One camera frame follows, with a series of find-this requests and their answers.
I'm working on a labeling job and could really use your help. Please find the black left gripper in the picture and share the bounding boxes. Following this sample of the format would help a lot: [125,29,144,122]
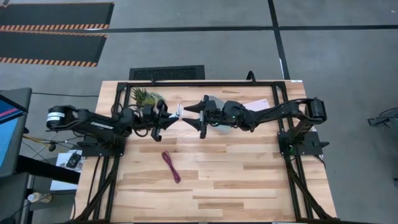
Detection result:
[144,99,181,142]

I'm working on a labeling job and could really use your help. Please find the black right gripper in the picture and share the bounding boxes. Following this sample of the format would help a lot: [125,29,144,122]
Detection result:
[182,95,226,139]

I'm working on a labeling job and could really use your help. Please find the white USB-C cable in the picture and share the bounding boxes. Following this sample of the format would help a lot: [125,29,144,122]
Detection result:
[169,104,185,121]

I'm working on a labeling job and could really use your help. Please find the maroon USB-C cable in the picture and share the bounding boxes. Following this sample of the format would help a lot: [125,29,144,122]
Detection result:
[161,151,182,184]

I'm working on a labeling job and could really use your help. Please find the white plastic bin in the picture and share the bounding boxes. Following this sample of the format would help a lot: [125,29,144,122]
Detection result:
[200,95,233,135]

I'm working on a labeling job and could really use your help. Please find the succulent plant in black pot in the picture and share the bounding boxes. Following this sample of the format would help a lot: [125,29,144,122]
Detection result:
[130,86,166,109]

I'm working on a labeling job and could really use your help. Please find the black floor vent grate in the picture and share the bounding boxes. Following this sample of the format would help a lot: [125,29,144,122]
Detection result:
[129,65,206,81]

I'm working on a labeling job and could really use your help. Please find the flat pale woven pad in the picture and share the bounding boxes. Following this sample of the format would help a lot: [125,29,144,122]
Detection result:
[243,98,271,112]

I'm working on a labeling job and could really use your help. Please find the small black controller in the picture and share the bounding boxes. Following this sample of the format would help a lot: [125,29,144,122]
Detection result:
[65,151,82,169]

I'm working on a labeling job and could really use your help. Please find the white paper sheets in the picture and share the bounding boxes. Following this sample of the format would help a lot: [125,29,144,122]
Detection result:
[49,149,84,191]

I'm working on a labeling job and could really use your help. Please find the black hazard-striped floor mat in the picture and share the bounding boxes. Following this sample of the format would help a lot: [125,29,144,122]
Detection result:
[0,2,115,31]
[0,30,108,68]

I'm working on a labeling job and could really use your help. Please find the clear plastic water bottle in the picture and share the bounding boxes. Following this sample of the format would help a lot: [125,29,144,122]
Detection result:
[27,192,53,205]

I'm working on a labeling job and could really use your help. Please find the large monitor with blue screen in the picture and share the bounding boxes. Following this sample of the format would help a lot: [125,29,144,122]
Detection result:
[0,88,33,178]

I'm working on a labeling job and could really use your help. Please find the black computer desk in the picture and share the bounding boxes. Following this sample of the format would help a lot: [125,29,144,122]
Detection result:
[0,155,81,224]

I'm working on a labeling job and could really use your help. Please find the black cart base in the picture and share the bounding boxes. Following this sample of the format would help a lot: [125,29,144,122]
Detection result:
[368,107,398,128]

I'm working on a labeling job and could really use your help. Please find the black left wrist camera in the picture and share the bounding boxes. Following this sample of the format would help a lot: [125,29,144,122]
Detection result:
[142,105,156,118]

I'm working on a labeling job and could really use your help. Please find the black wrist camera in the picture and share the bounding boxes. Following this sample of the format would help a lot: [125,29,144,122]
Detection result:
[142,105,156,118]
[223,101,248,128]

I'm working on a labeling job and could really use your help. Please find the black metal rig frame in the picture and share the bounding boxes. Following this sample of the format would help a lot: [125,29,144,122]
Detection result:
[70,79,338,224]

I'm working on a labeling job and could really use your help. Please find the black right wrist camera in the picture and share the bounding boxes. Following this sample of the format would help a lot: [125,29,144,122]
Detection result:
[223,101,248,128]

